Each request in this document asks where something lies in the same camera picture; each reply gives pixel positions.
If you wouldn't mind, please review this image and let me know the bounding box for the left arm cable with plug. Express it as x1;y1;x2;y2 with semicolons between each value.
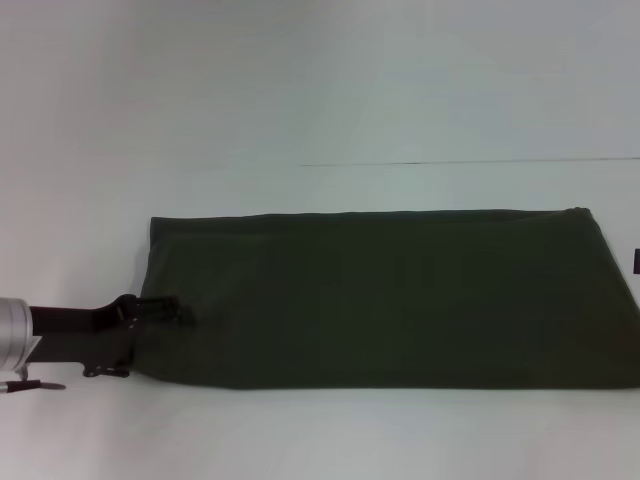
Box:
0;367;67;395

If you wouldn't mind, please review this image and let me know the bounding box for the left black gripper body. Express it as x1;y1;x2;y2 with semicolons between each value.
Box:
27;293;139;379

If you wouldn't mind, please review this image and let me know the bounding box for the dark green shirt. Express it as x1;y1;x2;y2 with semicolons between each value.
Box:
127;207;640;391

